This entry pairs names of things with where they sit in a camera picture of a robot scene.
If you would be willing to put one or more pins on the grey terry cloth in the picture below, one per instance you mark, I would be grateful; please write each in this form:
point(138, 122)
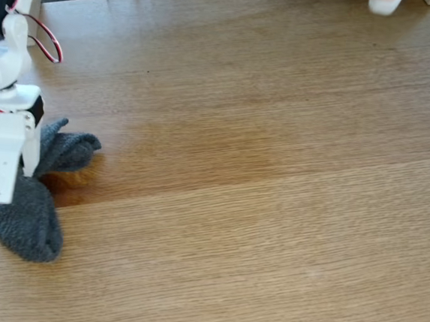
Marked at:
point(28, 224)

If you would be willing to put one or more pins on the white blurred plastic object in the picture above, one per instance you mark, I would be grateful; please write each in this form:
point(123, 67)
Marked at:
point(383, 6)

